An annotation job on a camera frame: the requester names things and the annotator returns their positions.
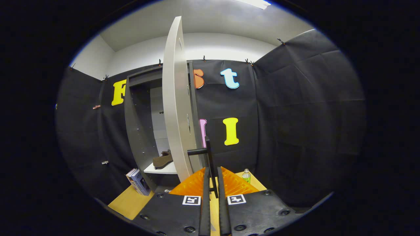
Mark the black backdrop cloth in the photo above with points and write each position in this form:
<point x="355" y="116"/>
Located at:
<point x="295" y="114"/>

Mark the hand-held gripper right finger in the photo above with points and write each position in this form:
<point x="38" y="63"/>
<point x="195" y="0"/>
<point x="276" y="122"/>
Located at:
<point x="223" y="216"/>

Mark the brown furry slipper shoe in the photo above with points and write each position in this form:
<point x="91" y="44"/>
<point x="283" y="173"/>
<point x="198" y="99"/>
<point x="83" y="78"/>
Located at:
<point x="162" y="161"/>

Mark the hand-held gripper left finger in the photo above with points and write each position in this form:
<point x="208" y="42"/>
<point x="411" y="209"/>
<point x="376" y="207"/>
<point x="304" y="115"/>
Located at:
<point x="205" y="213"/>

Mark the dark grey shoe cabinet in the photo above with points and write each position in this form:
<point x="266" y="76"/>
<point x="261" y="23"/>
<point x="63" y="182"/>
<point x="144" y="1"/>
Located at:
<point x="136" y="131"/>

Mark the green drink bottle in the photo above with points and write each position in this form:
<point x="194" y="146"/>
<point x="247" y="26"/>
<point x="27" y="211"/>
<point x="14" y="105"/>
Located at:
<point x="246" y="177"/>

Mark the long ceiling light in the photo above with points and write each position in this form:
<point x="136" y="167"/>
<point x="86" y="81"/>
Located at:
<point x="256" y="3"/>

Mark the dark blue book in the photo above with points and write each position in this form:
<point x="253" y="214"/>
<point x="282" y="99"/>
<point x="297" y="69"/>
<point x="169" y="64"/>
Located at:
<point x="141" y="183"/>

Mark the beige shoe cabinet door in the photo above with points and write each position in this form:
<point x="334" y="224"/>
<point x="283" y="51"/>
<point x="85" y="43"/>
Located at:
<point x="175" y="114"/>

